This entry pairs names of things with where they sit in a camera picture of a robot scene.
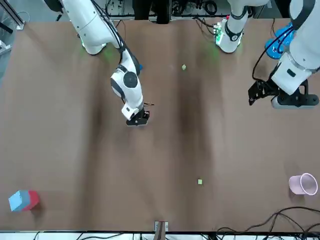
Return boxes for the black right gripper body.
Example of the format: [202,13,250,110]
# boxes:
[125,111,151,126]

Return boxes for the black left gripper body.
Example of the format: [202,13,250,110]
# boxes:
[261,79,279,97]

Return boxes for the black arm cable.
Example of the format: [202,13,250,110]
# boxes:
[91,0,141,76]
[251,23,297,81]

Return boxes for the pink plastic cup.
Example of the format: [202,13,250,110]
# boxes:
[288,172,319,196]

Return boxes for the person's leg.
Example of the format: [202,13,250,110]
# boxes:
[132,0,151,21]
[156,0,173,25]

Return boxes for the aluminium frame rail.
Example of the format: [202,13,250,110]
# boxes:
[3,0,27,31]

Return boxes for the black power cable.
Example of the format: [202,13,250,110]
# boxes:
[215,206,320,233]

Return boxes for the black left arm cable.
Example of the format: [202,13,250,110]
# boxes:
[251,23,297,81]

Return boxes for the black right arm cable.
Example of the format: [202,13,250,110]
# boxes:
[91,0,141,76]

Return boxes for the light blue foam block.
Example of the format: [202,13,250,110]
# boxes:
[8,189,31,213]

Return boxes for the aluminium frame post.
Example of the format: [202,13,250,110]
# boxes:
[154,220,169,240]

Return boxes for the red foam block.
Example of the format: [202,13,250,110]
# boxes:
[24,190,41,211]

